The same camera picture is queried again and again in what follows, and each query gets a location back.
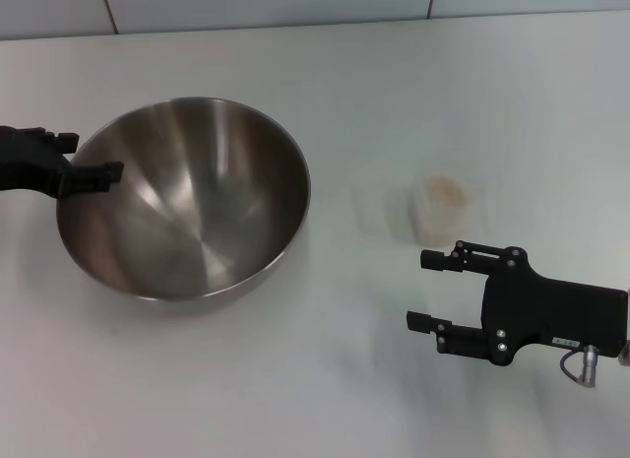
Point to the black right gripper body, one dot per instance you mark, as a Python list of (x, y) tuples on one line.
[(556, 315)]

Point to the clear plastic measuring cup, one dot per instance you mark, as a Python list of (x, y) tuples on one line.
[(443, 221)]

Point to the white rice grains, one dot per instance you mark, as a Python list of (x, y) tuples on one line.
[(445, 192)]

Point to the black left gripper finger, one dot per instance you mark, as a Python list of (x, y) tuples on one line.
[(93, 178), (66, 142)]

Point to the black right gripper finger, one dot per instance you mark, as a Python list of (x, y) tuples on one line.
[(423, 321), (435, 260)]

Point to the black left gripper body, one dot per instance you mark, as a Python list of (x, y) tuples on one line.
[(24, 157)]

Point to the stainless steel mixing bowl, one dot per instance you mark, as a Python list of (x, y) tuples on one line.
[(197, 207)]

